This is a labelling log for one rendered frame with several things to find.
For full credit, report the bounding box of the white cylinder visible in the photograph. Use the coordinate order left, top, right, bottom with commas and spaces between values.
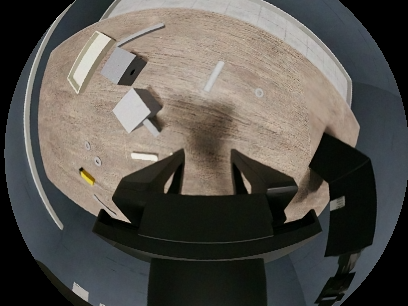
203, 61, 225, 92

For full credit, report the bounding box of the beige open rectangular tray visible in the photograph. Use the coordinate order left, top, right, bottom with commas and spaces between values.
67, 31, 116, 94

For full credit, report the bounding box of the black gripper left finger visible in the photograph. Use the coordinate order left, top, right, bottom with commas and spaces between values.
117, 148, 185, 194

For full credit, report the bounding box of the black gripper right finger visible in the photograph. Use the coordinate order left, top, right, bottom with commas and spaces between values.
230, 148, 299, 213

